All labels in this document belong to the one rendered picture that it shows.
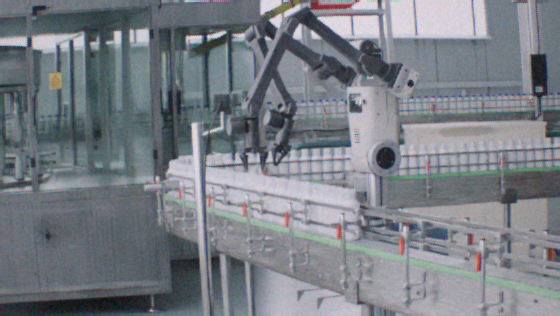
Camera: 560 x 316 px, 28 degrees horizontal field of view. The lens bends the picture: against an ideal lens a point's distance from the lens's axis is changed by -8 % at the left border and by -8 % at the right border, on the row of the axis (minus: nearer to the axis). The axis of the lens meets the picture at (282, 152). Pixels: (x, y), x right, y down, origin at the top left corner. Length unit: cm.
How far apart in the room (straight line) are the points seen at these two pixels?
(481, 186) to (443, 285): 342
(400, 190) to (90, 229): 240
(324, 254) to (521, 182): 284
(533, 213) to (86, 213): 345
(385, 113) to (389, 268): 169
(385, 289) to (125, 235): 463
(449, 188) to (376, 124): 155
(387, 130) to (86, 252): 336
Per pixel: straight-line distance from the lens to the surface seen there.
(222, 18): 1023
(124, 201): 806
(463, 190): 664
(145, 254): 813
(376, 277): 367
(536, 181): 674
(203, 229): 369
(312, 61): 537
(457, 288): 319
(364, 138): 517
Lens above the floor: 150
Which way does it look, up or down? 3 degrees down
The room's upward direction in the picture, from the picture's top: 3 degrees counter-clockwise
